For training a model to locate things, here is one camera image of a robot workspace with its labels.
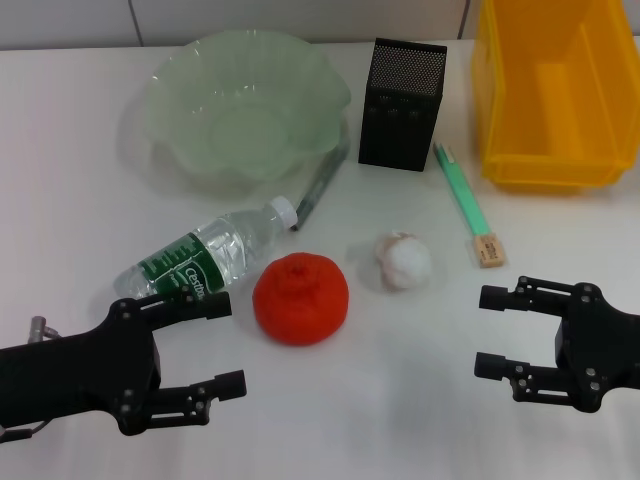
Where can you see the red-orange knitted orange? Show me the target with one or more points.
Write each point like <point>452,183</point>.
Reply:
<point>300,300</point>

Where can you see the white paper ball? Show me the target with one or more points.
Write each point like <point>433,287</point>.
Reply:
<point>405,262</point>

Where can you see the black mesh pen holder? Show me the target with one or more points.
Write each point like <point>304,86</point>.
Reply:
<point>400,100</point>

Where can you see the dark grey marker pen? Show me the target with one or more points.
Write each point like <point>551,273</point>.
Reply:
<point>312,195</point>

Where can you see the clear green-label water bottle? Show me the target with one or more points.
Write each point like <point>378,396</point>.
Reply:
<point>200,255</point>

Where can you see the metal left wrist plug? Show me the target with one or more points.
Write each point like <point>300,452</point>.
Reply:
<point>37,326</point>

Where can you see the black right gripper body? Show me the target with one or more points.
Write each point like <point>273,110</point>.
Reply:
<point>610,350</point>

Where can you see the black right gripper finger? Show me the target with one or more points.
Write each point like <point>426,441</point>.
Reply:
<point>500,296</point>
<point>492,365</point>

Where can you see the yellow plastic bin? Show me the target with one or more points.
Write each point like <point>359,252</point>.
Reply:
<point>565,100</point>

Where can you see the tan eraser block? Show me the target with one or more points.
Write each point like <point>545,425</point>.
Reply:
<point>490,251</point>

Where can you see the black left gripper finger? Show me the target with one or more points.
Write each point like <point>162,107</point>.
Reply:
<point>200,306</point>
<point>225,386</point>

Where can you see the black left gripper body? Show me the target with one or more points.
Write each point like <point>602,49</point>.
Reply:
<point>75,370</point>

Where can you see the green glass fruit bowl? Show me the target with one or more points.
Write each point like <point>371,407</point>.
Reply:
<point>240,125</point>

